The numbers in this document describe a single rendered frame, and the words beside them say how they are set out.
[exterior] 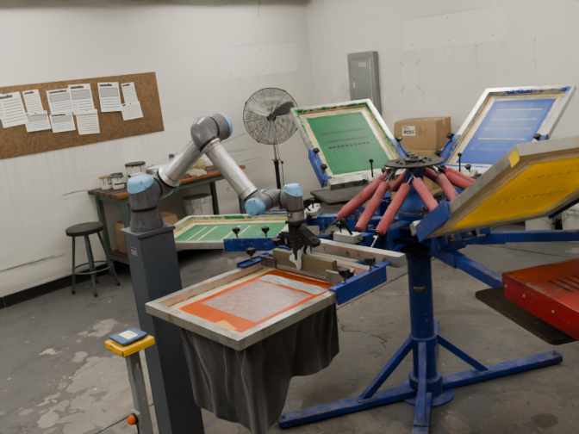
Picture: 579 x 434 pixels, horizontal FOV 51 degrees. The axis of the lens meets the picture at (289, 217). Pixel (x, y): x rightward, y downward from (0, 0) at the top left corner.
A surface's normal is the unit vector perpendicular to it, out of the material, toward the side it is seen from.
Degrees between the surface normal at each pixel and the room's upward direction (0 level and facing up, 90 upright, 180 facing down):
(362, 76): 90
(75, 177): 90
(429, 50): 90
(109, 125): 90
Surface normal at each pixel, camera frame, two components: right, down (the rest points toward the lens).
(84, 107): 0.67, 0.07
